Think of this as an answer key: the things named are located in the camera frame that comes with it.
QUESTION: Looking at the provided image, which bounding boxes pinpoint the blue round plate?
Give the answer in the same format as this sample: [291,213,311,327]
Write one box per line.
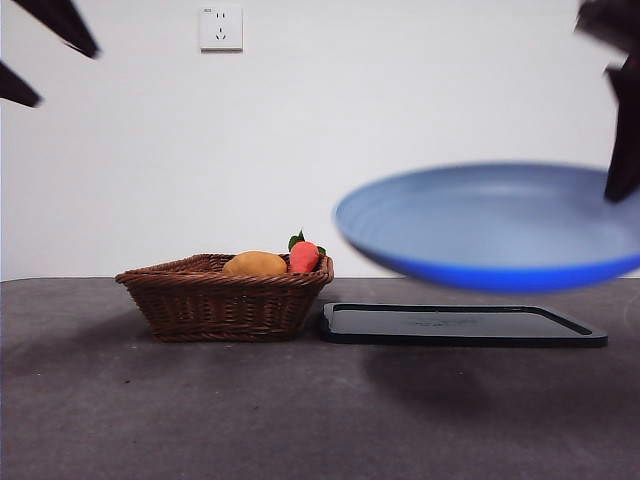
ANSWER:
[333,160,640,294]

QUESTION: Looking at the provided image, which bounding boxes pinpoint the dark rectangular tray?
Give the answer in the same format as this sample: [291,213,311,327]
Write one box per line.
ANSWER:
[319,301,610,349]

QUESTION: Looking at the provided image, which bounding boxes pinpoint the yellow-brown toy potato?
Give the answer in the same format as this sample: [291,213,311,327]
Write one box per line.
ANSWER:
[222,250,290,276]

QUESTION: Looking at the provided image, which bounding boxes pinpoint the brown wicker basket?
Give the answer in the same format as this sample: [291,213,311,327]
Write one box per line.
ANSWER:
[114,253,335,344]

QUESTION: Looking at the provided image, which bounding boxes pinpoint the orange toy carrot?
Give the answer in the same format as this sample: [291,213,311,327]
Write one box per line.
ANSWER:
[287,228,327,275]

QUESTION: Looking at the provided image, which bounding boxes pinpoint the white wall socket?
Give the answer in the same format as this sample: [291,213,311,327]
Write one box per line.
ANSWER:
[199,4,245,53]

